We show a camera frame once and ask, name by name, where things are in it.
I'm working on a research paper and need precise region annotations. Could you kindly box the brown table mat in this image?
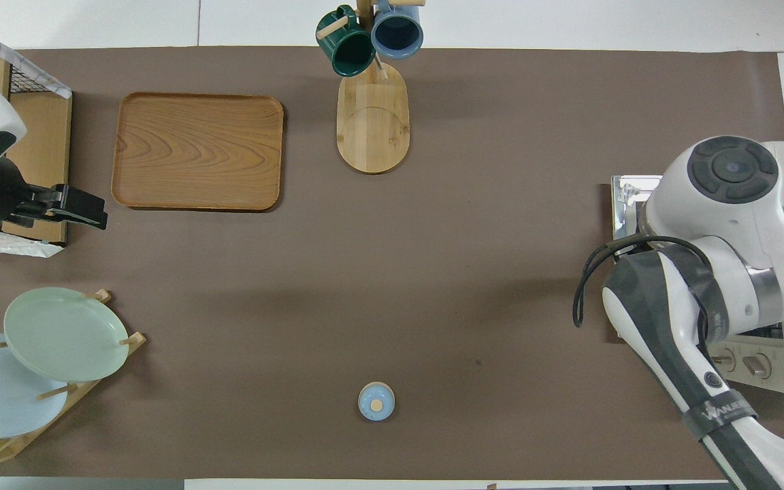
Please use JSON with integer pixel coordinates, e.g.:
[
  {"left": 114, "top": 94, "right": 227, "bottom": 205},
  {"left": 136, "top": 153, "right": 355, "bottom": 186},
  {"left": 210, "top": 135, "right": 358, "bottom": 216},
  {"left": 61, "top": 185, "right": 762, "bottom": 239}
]
[{"left": 0, "top": 46, "right": 784, "bottom": 480}]

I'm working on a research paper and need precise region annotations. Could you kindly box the small blue lidded jar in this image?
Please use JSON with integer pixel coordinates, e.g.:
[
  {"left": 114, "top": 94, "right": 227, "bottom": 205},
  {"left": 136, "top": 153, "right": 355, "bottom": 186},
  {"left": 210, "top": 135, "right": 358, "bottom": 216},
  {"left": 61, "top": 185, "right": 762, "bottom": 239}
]
[{"left": 357, "top": 381, "right": 396, "bottom": 422}]

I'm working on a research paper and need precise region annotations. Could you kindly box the wooden dish rack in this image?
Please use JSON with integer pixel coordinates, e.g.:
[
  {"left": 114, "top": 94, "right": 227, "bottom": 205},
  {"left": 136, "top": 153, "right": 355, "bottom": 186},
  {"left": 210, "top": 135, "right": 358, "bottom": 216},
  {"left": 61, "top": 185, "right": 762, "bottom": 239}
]
[{"left": 0, "top": 289, "right": 148, "bottom": 467}]

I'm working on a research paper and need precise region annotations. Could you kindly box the blue grey mug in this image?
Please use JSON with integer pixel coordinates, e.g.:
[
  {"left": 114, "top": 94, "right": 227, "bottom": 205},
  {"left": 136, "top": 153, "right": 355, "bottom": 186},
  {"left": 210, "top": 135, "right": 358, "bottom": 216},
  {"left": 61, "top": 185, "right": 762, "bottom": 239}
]
[{"left": 370, "top": 0, "right": 425, "bottom": 60}]

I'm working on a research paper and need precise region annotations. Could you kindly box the wooden shelf with wire mesh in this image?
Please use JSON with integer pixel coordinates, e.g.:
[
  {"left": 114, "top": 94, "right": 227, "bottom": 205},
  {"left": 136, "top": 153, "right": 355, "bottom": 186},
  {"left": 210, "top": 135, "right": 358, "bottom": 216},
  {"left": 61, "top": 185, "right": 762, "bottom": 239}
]
[{"left": 0, "top": 15, "right": 73, "bottom": 258}]

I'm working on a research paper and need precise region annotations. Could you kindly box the pale green plate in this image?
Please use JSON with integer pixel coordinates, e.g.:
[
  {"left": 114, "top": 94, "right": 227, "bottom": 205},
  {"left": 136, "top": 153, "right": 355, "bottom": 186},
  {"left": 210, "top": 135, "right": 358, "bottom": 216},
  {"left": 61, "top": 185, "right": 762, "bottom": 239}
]
[{"left": 3, "top": 287, "right": 130, "bottom": 383}]

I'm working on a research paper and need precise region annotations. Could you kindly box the rectangular wooden tray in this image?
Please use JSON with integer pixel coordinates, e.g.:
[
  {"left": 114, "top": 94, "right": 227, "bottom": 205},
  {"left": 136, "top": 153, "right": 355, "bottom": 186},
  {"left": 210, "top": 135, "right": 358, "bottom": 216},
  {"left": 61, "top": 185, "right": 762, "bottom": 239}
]
[{"left": 112, "top": 92, "right": 285, "bottom": 212}]

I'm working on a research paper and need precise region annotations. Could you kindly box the glass toaster oven door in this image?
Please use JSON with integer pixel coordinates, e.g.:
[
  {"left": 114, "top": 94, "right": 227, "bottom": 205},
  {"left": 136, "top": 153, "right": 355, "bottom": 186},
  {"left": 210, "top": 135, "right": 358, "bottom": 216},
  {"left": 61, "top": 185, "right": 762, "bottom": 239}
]
[{"left": 611, "top": 175, "right": 665, "bottom": 240}]

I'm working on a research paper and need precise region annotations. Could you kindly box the dark green mug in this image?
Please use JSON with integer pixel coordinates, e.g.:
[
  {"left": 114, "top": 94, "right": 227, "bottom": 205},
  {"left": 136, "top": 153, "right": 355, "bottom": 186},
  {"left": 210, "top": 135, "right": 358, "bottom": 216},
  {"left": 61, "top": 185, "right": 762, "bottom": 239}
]
[{"left": 316, "top": 5, "right": 376, "bottom": 77}]

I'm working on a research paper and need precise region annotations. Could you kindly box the wooden mug tree stand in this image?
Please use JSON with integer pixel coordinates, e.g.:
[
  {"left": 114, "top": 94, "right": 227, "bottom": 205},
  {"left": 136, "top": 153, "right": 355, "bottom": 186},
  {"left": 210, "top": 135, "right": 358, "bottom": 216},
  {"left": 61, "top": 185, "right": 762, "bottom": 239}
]
[{"left": 316, "top": 0, "right": 427, "bottom": 174}]

